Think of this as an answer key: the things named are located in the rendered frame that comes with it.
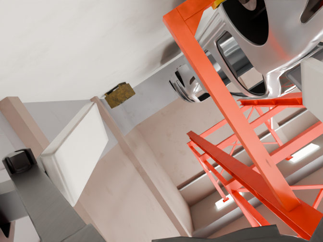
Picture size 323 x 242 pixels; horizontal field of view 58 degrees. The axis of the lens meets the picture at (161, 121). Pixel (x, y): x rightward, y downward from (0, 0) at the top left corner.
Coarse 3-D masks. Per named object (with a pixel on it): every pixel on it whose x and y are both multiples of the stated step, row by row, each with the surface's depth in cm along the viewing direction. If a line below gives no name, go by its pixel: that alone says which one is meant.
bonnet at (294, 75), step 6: (318, 54) 282; (300, 66) 282; (288, 72) 284; (294, 72) 280; (300, 72) 279; (288, 78) 280; (294, 78) 277; (300, 78) 276; (294, 84) 276; (300, 84) 273; (300, 90) 273
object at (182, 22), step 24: (192, 0) 296; (216, 0) 298; (168, 24) 297; (192, 24) 299; (192, 48) 299; (216, 72) 301; (216, 96) 302; (240, 120) 304; (264, 168) 308; (288, 192) 310
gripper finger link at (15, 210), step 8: (40, 160) 14; (48, 176) 13; (0, 184) 13; (8, 184) 13; (0, 192) 12; (8, 192) 12; (16, 192) 12; (0, 200) 12; (8, 200) 12; (16, 200) 12; (0, 208) 12; (8, 208) 12; (16, 208) 12; (24, 208) 13; (0, 216) 12; (8, 216) 13; (16, 216) 13; (24, 216) 13; (0, 224) 13
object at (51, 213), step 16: (16, 160) 12; (32, 160) 13; (16, 176) 12; (32, 176) 12; (32, 192) 11; (48, 192) 10; (32, 208) 10; (48, 208) 9; (64, 208) 9; (48, 224) 9; (64, 224) 9; (80, 224) 8; (48, 240) 8; (64, 240) 7; (80, 240) 7; (96, 240) 7
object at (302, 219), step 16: (288, 96) 762; (272, 112) 843; (272, 128) 1141; (320, 128) 544; (192, 144) 1143; (208, 144) 810; (224, 144) 843; (240, 144) 1154; (288, 144) 545; (304, 144) 544; (224, 160) 596; (288, 160) 1153; (240, 176) 475; (256, 176) 439; (256, 192) 415; (272, 192) 369; (320, 192) 558; (240, 208) 553; (272, 208) 380; (304, 208) 301; (256, 224) 550; (288, 224) 332; (304, 224) 279
